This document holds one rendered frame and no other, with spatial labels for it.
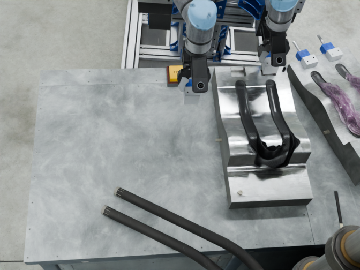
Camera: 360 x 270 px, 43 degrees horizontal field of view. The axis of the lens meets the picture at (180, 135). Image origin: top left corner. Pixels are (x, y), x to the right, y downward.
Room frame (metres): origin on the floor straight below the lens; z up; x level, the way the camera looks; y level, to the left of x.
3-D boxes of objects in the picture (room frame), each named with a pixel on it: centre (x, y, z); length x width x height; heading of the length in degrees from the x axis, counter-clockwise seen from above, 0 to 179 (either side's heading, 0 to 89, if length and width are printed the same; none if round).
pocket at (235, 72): (1.01, -0.17, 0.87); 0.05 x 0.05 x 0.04; 12
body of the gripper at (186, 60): (0.89, -0.01, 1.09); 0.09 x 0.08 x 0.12; 12
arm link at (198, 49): (0.88, -0.01, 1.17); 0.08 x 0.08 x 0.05
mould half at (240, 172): (0.80, -0.26, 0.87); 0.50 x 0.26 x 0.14; 12
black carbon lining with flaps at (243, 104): (0.82, -0.27, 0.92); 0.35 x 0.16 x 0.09; 12
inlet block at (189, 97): (0.90, -0.01, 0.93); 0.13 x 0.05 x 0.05; 12
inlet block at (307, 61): (1.16, -0.41, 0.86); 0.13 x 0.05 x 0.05; 29
